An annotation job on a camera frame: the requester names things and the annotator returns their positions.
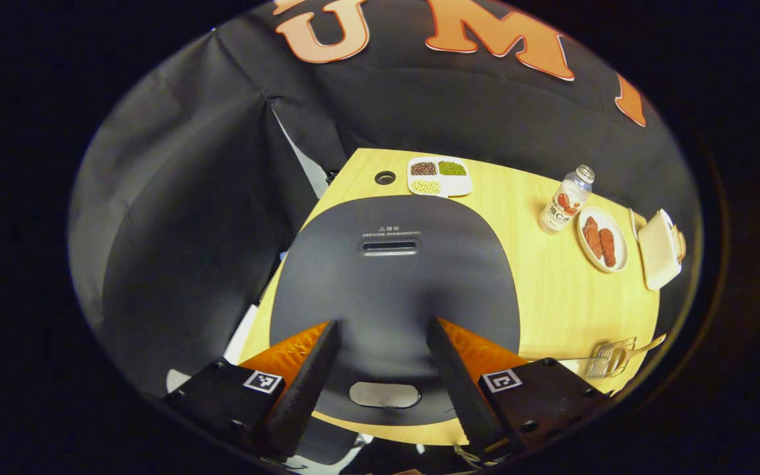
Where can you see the green beans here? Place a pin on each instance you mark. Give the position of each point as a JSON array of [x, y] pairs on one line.
[[452, 168]]

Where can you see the red beans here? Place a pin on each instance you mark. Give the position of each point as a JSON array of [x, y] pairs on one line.
[[423, 168]]

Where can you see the white round plate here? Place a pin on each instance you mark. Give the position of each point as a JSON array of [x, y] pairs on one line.
[[619, 257]]

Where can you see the pale beans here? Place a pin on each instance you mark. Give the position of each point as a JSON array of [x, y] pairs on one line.
[[425, 187]]

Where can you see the toast slice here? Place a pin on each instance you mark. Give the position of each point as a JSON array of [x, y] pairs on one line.
[[678, 243]]

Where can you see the clear plastic drink bottle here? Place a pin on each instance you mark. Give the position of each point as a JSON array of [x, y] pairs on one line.
[[563, 204]]

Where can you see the white divided dish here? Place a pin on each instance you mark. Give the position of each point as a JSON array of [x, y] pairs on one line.
[[459, 186]]

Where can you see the white toaster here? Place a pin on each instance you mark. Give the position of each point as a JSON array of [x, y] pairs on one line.
[[657, 254]]

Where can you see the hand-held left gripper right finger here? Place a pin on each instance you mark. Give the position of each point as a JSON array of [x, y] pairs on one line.
[[462, 389]]

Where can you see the red meat piece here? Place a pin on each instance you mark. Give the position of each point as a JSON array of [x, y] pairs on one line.
[[608, 247], [592, 236]]

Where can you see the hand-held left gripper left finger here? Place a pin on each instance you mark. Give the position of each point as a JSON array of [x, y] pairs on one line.
[[304, 396]]

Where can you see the black table grommet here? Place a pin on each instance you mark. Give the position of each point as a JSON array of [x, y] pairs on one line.
[[385, 178]]

